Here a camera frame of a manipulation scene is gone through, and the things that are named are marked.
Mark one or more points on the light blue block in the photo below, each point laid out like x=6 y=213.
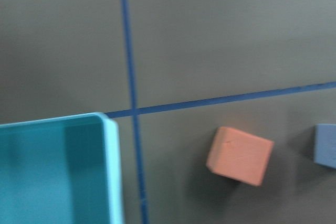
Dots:
x=324 y=145

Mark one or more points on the orange foam block left side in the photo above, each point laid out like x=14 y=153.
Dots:
x=238 y=155

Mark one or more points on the teal plastic bin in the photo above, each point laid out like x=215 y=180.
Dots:
x=61 y=170

